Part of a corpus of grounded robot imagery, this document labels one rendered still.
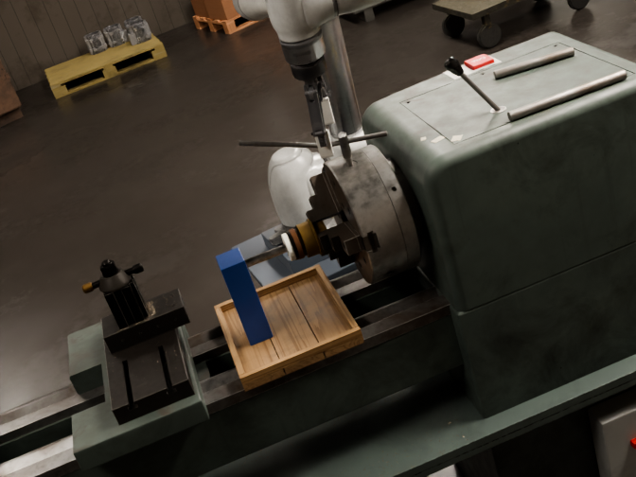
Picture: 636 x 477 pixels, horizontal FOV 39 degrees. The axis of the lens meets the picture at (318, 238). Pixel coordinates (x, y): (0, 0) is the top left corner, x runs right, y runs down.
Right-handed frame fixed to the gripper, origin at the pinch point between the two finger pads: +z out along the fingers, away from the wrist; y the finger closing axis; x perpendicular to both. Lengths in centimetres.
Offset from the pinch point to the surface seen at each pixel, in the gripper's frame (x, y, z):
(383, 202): 10.2, 9.7, 13.8
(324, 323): -10.0, 15.5, 42.5
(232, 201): -101, -241, 181
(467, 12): 51, -393, 169
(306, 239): -9.8, 8.3, 21.9
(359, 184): 5.3, 6.2, 10.2
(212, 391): -37, 32, 43
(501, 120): 38.7, -0.8, 4.7
